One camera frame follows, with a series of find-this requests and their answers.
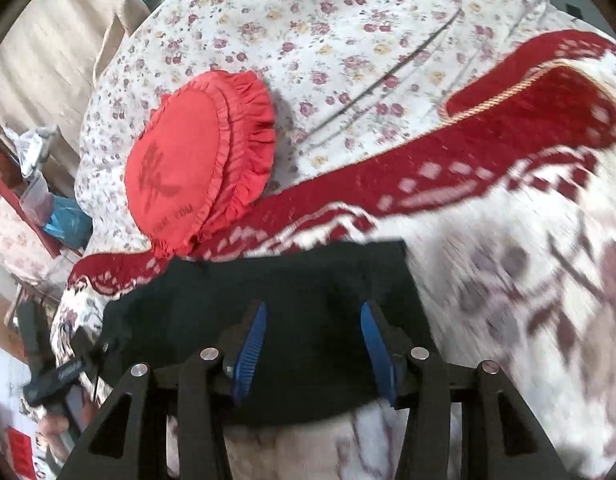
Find clear plastic container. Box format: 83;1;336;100
18;170;56;223

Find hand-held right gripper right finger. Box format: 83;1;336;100
359;301;566;480

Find white floral bed quilt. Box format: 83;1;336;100
74;0;554;256

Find person's left hand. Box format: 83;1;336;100
36;407;81;453

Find red heart-shaped frilled pillow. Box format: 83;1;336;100
124;70;277;262

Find blue plastic bag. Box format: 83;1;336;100
42;194;94;251

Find beige curtain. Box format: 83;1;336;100
0;0;151;201

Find red and white patterned blanket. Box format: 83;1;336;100
50;30;616;480

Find black pants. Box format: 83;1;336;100
102;240;439;428

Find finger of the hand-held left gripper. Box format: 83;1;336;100
85;337;114;405

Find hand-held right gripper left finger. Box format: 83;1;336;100
62;301;267;480

